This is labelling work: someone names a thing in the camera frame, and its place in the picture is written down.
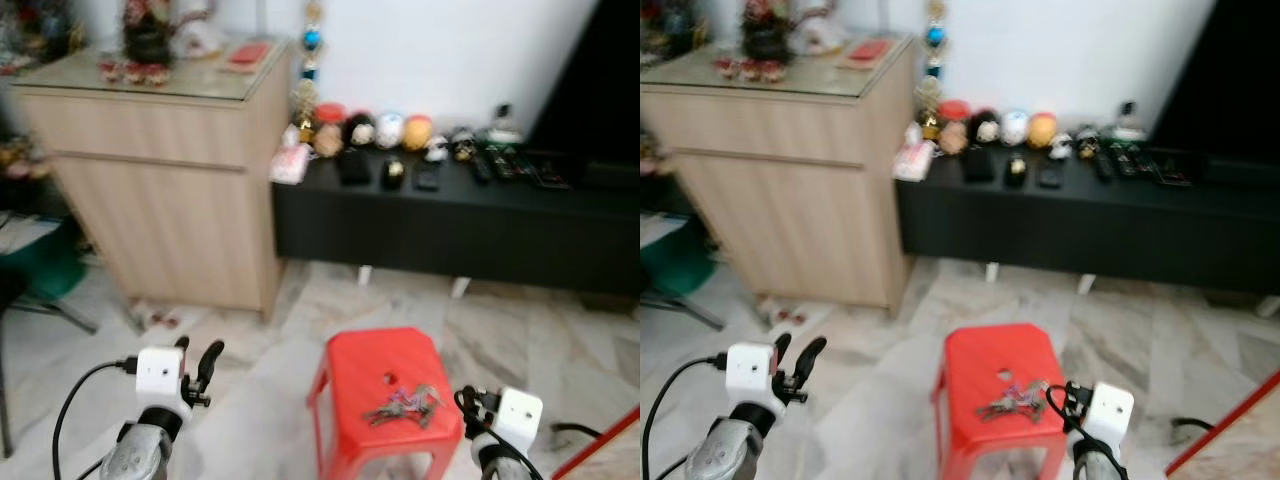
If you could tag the white round figurine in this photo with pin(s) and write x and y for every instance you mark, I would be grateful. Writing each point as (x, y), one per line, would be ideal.
(1014, 127)
(389, 130)

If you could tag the dark ornamental statue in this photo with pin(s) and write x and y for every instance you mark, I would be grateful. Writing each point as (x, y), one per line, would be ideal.
(768, 32)
(148, 35)

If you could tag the black television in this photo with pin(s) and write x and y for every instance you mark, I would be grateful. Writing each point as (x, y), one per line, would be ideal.
(1225, 80)

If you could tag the red lidded jar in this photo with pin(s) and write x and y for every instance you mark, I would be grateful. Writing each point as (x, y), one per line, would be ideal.
(953, 125)
(329, 128)

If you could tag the black low TV bench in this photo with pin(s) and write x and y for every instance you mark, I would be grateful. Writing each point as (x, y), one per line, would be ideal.
(1080, 225)
(450, 225)

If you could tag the colourful ornament clutter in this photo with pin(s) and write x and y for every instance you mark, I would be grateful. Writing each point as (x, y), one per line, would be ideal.
(35, 35)
(668, 32)

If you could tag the pink white tissue pack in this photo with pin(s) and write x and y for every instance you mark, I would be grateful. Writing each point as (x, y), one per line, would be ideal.
(914, 160)
(290, 163)

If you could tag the small dark figurine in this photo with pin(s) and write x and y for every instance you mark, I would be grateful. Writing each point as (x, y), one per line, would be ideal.
(1087, 142)
(462, 145)

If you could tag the white ornamental figure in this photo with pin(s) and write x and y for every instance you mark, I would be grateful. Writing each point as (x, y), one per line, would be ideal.
(200, 35)
(820, 32)

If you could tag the red plastic stool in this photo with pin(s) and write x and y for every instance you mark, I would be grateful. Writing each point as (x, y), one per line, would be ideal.
(385, 360)
(1000, 355)

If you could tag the black remote control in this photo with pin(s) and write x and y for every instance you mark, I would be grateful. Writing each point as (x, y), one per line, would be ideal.
(505, 163)
(1130, 161)
(545, 170)
(1104, 165)
(1170, 168)
(481, 166)

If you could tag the small black white figurine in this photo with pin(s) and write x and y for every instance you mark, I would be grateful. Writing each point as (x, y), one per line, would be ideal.
(436, 149)
(1061, 146)

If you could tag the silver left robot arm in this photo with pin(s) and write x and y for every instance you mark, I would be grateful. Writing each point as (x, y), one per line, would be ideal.
(728, 450)
(140, 450)

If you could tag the silver key bunch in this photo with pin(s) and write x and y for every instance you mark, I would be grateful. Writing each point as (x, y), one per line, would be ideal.
(400, 400)
(1012, 396)

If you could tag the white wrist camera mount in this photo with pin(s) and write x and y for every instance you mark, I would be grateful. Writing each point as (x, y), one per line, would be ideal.
(518, 418)
(1110, 412)
(750, 372)
(158, 375)

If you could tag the red envelope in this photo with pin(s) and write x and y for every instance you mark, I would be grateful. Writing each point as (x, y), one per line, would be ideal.
(248, 55)
(868, 52)

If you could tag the red white slippers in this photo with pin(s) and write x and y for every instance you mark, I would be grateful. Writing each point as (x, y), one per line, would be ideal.
(155, 318)
(782, 313)

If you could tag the small red ornaments row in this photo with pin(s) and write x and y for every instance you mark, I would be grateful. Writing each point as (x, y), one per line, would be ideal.
(750, 69)
(135, 72)

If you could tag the small black gold object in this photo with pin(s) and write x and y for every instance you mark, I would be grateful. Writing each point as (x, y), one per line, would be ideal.
(394, 175)
(1016, 172)

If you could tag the small silver key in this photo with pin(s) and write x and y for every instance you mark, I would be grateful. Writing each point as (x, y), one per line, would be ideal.
(1038, 390)
(428, 396)

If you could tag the orange yellow round figurine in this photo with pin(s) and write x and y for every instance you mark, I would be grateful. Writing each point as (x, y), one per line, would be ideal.
(1042, 130)
(418, 132)

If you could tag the green chair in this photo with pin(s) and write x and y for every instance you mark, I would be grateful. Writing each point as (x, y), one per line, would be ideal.
(45, 275)
(680, 272)

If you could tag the gold and blue trophy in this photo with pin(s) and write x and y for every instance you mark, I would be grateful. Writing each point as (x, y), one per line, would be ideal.
(935, 42)
(311, 45)

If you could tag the green stand with device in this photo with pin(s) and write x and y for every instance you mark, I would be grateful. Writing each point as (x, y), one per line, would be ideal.
(504, 128)
(1128, 125)

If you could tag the light wooden cabinet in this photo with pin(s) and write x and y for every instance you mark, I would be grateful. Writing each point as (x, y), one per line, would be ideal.
(150, 190)
(780, 190)

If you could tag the marble pattern red-edged table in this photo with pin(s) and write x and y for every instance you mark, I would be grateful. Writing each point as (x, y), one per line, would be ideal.
(1230, 420)
(600, 445)

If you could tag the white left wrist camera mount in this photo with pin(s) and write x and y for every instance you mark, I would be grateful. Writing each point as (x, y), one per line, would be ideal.
(158, 375)
(750, 372)

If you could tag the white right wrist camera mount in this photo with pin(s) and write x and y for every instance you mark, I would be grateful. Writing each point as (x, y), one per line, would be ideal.
(518, 418)
(1110, 412)

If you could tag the black mouse figurine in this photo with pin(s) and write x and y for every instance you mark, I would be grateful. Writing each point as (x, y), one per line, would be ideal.
(984, 127)
(359, 130)

